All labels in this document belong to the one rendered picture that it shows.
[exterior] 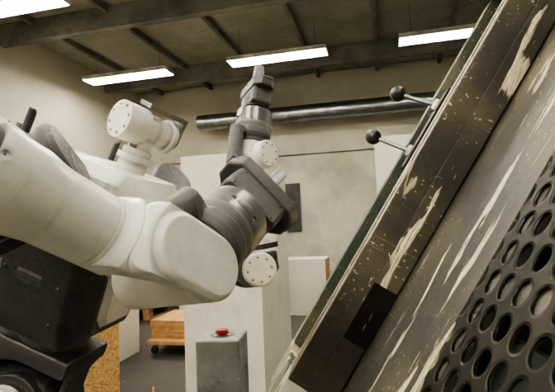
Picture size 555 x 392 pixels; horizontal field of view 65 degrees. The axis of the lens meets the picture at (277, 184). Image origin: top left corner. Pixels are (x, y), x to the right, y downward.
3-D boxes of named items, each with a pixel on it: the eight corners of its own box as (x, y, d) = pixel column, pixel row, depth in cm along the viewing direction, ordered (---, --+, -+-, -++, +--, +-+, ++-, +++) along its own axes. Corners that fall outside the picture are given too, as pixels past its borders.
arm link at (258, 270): (249, 308, 95) (173, 237, 93) (240, 298, 107) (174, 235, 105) (284, 268, 97) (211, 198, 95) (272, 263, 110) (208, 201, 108)
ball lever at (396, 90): (439, 118, 100) (390, 101, 108) (448, 103, 100) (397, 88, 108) (435, 110, 97) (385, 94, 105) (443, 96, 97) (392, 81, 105)
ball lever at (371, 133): (413, 163, 99) (366, 144, 108) (421, 148, 99) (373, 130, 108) (408, 157, 96) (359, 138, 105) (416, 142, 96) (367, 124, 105)
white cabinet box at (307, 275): (291, 308, 614) (288, 257, 620) (331, 308, 601) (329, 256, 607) (283, 315, 570) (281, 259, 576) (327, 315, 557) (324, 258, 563)
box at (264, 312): (229, 357, 401) (223, 169, 416) (292, 360, 387) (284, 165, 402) (186, 397, 314) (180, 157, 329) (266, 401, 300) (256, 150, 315)
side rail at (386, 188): (328, 357, 124) (294, 336, 125) (520, 25, 125) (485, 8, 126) (327, 365, 118) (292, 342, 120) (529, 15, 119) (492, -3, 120)
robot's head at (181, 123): (119, 135, 78) (137, 96, 77) (157, 149, 85) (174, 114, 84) (137, 146, 74) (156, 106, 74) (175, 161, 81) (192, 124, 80)
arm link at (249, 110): (264, 102, 119) (261, 143, 115) (231, 92, 115) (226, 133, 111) (286, 81, 108) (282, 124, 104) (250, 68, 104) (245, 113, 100)
